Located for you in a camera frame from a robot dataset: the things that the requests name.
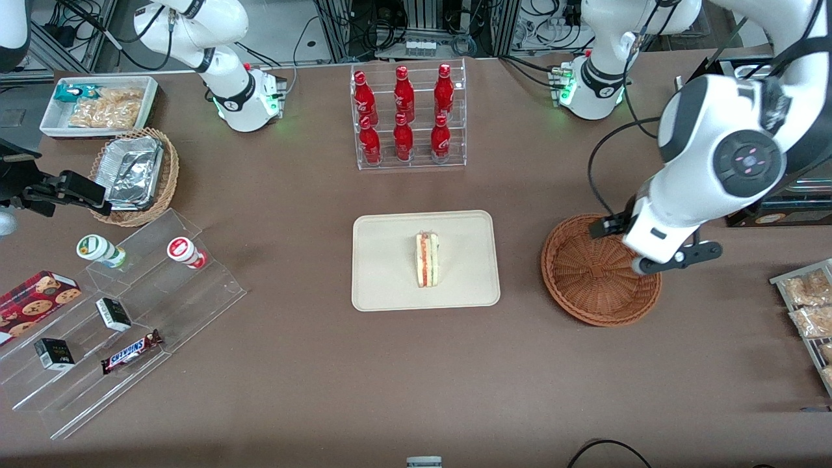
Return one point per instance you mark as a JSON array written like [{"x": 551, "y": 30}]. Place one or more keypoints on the brown wicker basket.
[{"x": 585, "y": 286}]

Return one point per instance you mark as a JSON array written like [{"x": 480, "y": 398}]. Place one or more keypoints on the clear bag of pastry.
[
  {"x": 814, "y": 322},
  {"x": 827, "y": 352},
  {"x": 828, "y": 376},
  {"x": 809, "y": 287}
]

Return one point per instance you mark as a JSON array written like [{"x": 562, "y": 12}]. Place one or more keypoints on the red cola bottle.
[
  {"x": 403, "y": 93},
  {"x": 403, "y": 139},
  {"x": 444, "y": 91},
  {"x": 370, "y": 142},
  {"x": 364, "y": 97},
  {"x": 441, "y": 139}
]

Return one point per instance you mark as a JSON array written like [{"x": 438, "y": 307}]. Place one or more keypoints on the black and white small box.
[{"x": 114, "y": 314}]

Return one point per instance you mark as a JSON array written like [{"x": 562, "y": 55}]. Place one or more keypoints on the green lidded yogurt cup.
[{"x": 97, "y": 249}]

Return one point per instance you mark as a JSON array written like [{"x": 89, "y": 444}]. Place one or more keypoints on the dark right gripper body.
[{"x": 14, "y": 184}]

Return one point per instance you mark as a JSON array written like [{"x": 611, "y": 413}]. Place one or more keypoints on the clear bag of crackers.
[{"x": 107, "y": 109}]

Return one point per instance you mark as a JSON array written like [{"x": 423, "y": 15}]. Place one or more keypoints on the white power strip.
[{"x": 420, "y": 47}]

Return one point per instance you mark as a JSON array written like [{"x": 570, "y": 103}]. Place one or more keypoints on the snickers chocolate bar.
[{"x": 130, "y": 352}]

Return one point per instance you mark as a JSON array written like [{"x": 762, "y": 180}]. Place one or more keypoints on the metal snack tray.
[{"x": 780, "y": 281}]

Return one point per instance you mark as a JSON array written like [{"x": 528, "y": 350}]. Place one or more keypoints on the clear acrylic stepped display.
[{"x": 195, "y": 299}]

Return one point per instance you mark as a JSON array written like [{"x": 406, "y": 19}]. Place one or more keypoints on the aluminium profile frame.
[{"x": 335, "y": 26}]

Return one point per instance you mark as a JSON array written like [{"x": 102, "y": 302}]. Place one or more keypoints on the white rectangular snack tray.
[{"x": 55, "y": 123}]

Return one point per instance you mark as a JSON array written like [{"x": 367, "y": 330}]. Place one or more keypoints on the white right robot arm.
[{"x": 227, "y": 84}]

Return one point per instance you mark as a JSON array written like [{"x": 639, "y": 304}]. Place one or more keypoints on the green snack packet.
[{"x": 73, "y": 93}]

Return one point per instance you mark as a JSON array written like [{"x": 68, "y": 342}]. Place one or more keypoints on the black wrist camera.
[
  {"x": 608, "y": 226},
  {"x": 81, "y": 188}
]

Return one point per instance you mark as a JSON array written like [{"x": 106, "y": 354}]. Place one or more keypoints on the white grey device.
[{"x": 424, "y": 462}]

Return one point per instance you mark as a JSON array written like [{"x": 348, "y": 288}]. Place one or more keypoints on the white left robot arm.
[{"x": 708, "y": 130}]

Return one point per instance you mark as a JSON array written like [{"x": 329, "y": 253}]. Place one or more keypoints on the triangular sandwich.
[{"x": 428, "y": 260}]

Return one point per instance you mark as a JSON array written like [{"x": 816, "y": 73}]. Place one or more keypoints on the clear acrylic bottle rack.
[{"x": 416, "y": 166}]

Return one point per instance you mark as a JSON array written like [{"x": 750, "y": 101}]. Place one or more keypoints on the aluminium foil container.
[{"x": 133, "y": 170}]

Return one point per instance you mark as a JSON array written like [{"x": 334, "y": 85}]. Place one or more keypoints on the red lidded yogurt cup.
[{"x": 183, "y": 251}]

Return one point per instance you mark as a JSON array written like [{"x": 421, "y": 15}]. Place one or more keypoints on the light wicker basket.
[{"x": 170, "y": 169}]

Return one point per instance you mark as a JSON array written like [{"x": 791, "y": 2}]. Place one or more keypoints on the red cookie box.
[{"x": 36, "y": 302}]

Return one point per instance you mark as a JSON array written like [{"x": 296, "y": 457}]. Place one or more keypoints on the beige serving tray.
[{"x": 390, "y": 260}]

